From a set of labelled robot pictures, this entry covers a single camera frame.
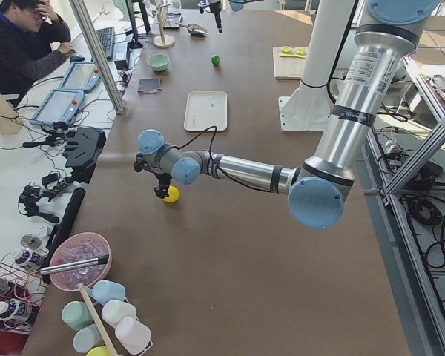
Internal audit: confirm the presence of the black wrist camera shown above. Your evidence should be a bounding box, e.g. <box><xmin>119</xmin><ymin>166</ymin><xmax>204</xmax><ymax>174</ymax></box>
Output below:
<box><xmin>133</xmin><ymin>153</ymin><xmax>148</xmax><ymax>173</ymax></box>

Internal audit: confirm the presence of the wooden mug tree stand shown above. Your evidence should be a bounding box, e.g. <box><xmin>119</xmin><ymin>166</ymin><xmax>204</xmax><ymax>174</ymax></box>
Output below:
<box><xmin>153</xmin><ymin>4</ymin><xmax>175</xmax><ymax>49</ymax></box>

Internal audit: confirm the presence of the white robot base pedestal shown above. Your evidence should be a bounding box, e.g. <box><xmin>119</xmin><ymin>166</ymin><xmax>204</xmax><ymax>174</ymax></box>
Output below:
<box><xmin>279</xmin><ymin>0</ymin><xmax>358</xmax><ymax>131</ymax></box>

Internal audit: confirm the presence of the aluminium frame post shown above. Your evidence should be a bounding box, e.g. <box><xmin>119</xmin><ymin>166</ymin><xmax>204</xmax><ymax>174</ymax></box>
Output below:
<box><xmin>69</xmin><ymin>0</ymin><xmax>125</xmax><ymax>114</ymax></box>

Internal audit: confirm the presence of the green lime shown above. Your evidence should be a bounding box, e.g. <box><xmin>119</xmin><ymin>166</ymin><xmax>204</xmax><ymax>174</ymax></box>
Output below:
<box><xmin>211</xmin><ymin>55</ymin><xmax>220</xmax><ymax>67</ymax></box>

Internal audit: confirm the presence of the yellow lemon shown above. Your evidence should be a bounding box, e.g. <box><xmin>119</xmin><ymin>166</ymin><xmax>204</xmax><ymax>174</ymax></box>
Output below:
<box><xmin>163</xmin><ymin>185</ymin><xmax>180</xmax><ymax>202</ymax></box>

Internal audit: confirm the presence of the seated person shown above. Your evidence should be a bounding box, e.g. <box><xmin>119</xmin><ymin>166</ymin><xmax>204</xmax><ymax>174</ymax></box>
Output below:
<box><xmin>0</xmin><ymin>1</ymin><xmax>75</xmax><ymax>106</ymax></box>

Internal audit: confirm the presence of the metal scoop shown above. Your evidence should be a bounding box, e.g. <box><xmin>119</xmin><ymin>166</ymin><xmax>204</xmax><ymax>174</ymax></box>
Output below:
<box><xmin>179</xmin><ymin>23</ymin><xmax>208</xmax><ymax>37</ymax></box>

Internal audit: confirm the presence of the blue teach pendant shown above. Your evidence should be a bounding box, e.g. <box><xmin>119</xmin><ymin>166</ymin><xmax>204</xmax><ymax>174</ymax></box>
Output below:
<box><xmin>30</xmin><ymin>88</ymin><xmax>85</xmax><ymax>126</ymax></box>
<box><xmin>59</xmin><ymin>62</ymin><xmax>101</xmax><ymax>93</ymax></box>

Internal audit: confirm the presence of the mint green bowl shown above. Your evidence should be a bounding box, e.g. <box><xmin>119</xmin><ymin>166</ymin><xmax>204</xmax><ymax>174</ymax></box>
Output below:
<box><xmin>147</xmin><ymin>53</ymin><xmax>170</xmax><ymax>72</ymax></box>

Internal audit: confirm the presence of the black keyboard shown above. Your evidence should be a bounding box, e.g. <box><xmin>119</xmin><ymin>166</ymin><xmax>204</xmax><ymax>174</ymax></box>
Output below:
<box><xmin>96</xmin><ymin>27</ymin><xmax>115</xmax><ymax>61</ymax></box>

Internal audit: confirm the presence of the pink bowl with ice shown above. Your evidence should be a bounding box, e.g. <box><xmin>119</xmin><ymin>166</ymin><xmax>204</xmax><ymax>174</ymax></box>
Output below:
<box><xmin>50</xmin><ymin>232</ymin><xmax>112</xmax><ymax>291</ymax></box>

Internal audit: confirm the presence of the cream rabbit tray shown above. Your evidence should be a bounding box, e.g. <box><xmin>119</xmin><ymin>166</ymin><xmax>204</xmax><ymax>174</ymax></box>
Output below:
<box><xmin>183</xmin><ymin>91</ymin><xmax>228</xmax><ymax>132</ymax></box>

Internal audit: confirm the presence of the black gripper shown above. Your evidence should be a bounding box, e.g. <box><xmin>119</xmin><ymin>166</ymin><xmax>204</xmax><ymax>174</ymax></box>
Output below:
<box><xmin>154</xmin><ymin>173</ymin><xmax>172</xmax><ymax>199</ymax></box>
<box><xmin>209</xmin><ymin>1</ymin><xmax>222</xmax><ymax>26</ymax></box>

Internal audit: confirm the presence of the wooden cutting board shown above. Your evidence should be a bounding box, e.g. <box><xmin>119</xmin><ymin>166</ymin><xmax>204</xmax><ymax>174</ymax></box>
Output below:
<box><xmin>272</xmin><ymin>46</ymin><xmax>348</xmax><ymax>81</ymax></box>

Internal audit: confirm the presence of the grey folded cloth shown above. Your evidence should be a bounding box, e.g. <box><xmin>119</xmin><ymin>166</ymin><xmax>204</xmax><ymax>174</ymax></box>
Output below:
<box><xmin>137</xmin><ymin>77</ymin><xmax>162</xmax><ymax>94</ymax></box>

